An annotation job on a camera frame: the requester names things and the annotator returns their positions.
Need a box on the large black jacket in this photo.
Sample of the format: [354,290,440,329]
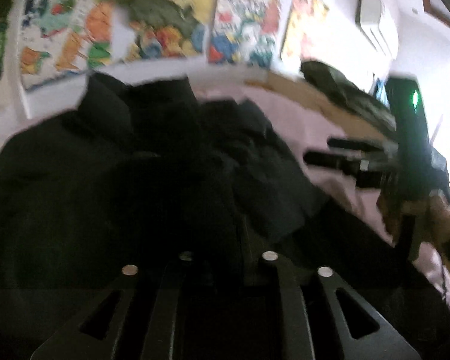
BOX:
[0,73,450,359]

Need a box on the dark green clothing pile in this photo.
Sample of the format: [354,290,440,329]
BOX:
[300,60,396,141]

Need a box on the person's right hand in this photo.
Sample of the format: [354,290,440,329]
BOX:
[376,190,450,245]

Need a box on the white air conditioner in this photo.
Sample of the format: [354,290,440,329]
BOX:
[355,0,399,59]

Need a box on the orange yellow poster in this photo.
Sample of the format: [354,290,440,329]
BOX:
[280,0,329,63]

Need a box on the colourful red blue poster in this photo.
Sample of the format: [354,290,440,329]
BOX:
[208,0,282,69]

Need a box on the fruit and fish drawing poster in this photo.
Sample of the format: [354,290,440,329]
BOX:
[18,0,116,91]

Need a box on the yellow dinosaur poster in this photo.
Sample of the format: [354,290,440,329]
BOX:
[85,0,214,68]

